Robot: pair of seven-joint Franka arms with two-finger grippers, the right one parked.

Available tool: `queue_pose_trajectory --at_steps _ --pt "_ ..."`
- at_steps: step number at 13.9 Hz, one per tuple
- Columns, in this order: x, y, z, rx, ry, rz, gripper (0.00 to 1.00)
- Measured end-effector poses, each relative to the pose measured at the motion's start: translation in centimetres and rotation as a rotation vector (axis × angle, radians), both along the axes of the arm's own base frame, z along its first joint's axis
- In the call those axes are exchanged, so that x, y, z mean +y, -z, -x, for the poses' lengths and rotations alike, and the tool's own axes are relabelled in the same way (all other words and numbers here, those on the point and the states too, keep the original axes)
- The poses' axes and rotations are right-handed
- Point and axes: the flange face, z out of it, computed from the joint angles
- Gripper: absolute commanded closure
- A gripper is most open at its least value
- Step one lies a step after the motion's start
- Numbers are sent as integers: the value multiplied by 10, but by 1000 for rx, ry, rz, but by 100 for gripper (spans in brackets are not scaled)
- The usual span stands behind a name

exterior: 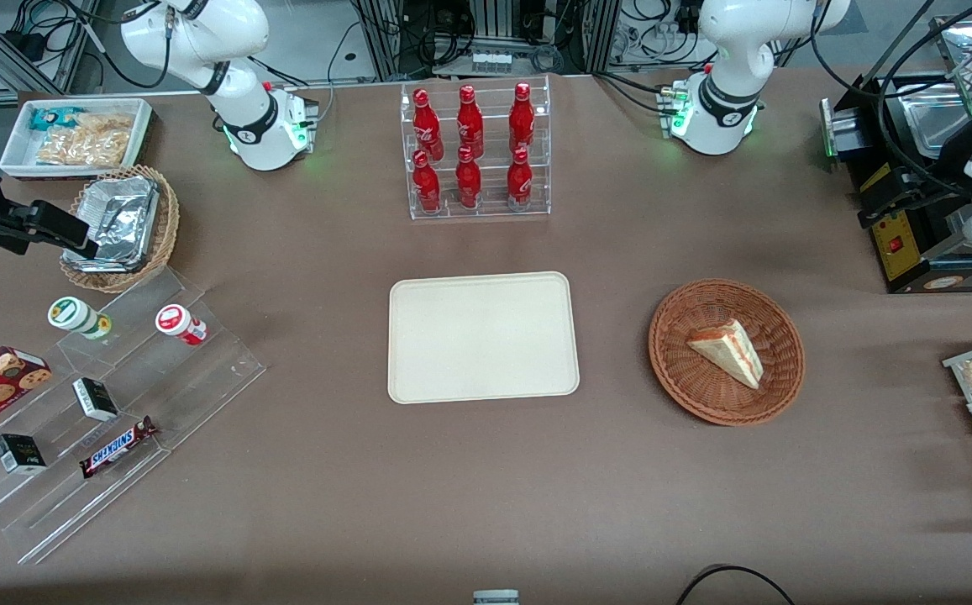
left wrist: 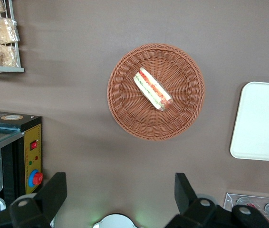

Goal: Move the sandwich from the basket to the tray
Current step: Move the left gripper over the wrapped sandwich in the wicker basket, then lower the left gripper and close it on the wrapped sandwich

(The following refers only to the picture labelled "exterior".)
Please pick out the clear bag of chips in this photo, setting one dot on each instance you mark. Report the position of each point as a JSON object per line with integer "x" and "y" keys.
{"x": 91, "y": 141}

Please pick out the grey device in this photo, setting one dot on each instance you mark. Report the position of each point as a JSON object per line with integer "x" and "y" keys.
{"x": 496, "y": 597}

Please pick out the green lid cup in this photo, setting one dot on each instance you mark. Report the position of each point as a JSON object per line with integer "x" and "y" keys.
{"x": 74, "y": 315}

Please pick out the blue snack packet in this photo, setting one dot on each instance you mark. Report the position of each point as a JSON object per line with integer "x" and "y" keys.
{"x": 50, "y": 118}

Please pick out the small black carton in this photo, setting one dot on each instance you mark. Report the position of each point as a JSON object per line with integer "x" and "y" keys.
{"x": 19, "y": 454}
{"x": 95, "y": 399}

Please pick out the white power strip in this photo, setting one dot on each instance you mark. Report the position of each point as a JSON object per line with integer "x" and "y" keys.
{"x": 491, "y": 62}

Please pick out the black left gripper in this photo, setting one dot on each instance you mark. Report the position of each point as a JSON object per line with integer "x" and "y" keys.
{"x": 936, "y": 181}

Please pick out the red lid cup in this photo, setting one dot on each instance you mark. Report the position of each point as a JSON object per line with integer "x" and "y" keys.
{"x": 176, "y": 323}

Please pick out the aluminium foil container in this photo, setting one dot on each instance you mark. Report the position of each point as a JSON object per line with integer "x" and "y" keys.
{"x": 120, "y": 220}

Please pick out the beige plastic tray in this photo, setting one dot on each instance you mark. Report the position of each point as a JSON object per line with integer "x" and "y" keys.
{"x": 482, "y": 336}

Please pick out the red cola bottle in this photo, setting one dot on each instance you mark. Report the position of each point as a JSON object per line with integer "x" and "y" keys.
{"x": 427, "y": 186}
{"x": 522, "y": 122}
{"x": 468, "y": 183}
{"x": 470, "y": 124}
{"x": 519, "y": 183}
{"x": 428, "y": 126}

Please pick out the triangular sandwich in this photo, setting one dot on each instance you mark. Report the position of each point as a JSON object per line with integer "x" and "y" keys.
{"x": 731, "y": 351}

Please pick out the light wicker basket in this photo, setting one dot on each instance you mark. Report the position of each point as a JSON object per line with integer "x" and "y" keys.
{"x": 168, "y": 227}

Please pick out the clear acrylic stepped shelf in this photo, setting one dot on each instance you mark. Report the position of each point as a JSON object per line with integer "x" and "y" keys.
{"x": 191, "y": 378}

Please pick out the snickers bar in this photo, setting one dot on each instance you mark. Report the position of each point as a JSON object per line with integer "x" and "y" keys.
{"x": 116, "y": 447}

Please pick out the clear acrylic bottle rack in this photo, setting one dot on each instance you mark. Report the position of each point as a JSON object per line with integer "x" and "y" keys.
{"x": 492, "y": 206}

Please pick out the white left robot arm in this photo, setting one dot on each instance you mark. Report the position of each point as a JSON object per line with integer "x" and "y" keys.
{"x": 725, "y": 50}

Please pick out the brown wicker basket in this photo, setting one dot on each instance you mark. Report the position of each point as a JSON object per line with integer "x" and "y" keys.
{"x": 687, "y": 395}

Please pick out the white rectangular snack bin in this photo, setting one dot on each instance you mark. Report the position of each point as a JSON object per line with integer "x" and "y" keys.
{"x": 15, "y": 155}

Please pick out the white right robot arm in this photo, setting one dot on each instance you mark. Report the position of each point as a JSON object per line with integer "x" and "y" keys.
{"x": 200, "y": 38}

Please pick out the black hot food display case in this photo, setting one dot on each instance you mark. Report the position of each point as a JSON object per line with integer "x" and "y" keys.
{"x": 897, "y": 252}

